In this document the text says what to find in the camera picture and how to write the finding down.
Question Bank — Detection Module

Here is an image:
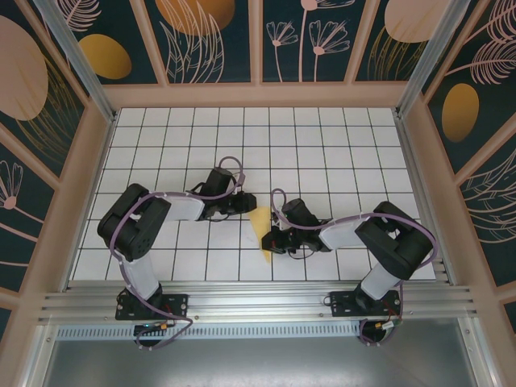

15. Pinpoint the yellow cloth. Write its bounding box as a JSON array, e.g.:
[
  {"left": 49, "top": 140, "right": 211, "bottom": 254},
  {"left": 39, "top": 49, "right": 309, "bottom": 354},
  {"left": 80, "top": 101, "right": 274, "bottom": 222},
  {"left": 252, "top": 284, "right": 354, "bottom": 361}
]
[{"left": 247, "top": 206, "right": 276, "bottom": 263}]

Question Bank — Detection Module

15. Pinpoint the grey metal bottom panel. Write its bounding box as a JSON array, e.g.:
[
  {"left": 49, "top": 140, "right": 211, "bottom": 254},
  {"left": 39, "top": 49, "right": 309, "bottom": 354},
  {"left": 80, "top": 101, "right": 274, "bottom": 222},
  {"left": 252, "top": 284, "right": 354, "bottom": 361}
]
[{"left": 38, "top": 338, "right": 485, "bottom": 387}]

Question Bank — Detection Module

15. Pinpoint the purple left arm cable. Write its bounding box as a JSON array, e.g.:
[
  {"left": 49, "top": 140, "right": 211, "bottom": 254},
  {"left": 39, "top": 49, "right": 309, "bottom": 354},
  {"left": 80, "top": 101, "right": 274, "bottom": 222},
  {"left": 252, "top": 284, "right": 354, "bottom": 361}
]
[{"left": 108, "top": 156, "right": 248, "bottom": 351}]

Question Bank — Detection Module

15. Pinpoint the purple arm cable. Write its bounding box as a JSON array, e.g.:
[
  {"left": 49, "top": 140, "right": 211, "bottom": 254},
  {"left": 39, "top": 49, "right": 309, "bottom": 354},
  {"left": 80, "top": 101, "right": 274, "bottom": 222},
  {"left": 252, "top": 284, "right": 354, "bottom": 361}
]
[
  {"left": 271, "top": 187, "right": 439, "bottom": 350},
  {"left": 108, "top": 156, "right": 248, "bottom": 351}
]

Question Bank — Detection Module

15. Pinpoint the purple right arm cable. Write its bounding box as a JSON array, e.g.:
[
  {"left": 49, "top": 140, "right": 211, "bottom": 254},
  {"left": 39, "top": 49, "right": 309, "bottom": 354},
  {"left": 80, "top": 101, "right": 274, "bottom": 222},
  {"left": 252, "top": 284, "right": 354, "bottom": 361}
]
[{"left": 271, "top": 187, "right": 439, "bottom": 350}]

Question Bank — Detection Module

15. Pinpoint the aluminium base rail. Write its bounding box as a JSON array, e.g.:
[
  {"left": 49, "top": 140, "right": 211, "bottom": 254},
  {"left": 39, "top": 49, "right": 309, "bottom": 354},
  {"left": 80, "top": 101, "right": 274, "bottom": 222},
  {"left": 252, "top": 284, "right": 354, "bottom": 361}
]
[{"left": 38, "top": 280, "right": 479, "bottom": 324}]

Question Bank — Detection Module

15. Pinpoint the slotted grey cable duct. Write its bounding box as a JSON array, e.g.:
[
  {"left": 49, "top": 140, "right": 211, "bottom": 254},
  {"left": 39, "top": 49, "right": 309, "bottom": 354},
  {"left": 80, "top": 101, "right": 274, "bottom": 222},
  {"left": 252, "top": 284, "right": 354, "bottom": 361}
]
[{"left": 56, "top": 324, "right": 364, "bottom": 340}]

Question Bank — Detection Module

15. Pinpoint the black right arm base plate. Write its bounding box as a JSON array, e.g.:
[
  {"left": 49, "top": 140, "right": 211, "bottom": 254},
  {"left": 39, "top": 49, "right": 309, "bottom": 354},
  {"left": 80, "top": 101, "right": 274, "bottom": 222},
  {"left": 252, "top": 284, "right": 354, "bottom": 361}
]
[{"left": 328, "top": 289, "right": 404, "bottom": 318}]

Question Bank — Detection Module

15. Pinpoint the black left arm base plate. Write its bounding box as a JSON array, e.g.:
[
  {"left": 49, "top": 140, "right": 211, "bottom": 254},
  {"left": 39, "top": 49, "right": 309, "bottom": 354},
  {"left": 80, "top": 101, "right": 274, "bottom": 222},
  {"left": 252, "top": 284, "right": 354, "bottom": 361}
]
[{"left": 115, "top": 293, "right": 190, "bottom": 322}]

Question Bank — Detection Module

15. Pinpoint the aluminium side rail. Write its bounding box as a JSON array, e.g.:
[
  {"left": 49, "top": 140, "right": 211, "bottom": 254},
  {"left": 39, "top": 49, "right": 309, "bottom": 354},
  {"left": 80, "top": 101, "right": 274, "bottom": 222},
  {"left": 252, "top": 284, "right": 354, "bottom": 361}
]
[{"left": 397, "top": 114, "right": 452, "bottom": 285}]

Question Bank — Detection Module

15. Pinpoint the aluminium corner post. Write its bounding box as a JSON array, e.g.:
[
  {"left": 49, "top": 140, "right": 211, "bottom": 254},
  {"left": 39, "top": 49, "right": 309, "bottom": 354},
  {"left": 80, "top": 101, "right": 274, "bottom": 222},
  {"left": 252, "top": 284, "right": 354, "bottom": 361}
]
[
  {"left": 394, "top": 0, "right": 463, "bottom": 118},
  {"left": 31, "top": 0, "right": 118, "bottom": 124}
]

